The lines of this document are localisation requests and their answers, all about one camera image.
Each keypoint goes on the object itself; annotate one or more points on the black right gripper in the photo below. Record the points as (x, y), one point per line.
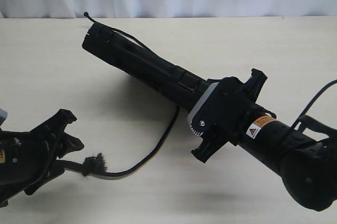
(228, 112)

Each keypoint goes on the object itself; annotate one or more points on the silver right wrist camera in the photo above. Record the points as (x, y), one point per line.
(198, 106)

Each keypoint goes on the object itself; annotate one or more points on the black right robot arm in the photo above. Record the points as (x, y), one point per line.
(303, 155)

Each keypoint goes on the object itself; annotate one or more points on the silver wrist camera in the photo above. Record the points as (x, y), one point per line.
(198, 106)
(3, 116)

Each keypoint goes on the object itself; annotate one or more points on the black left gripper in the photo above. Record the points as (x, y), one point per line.
(29, 159)

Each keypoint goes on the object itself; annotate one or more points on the black plastic tool case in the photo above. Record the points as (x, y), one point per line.
(171, 81)

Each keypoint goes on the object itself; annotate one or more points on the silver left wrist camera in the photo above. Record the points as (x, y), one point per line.
(3, 116)

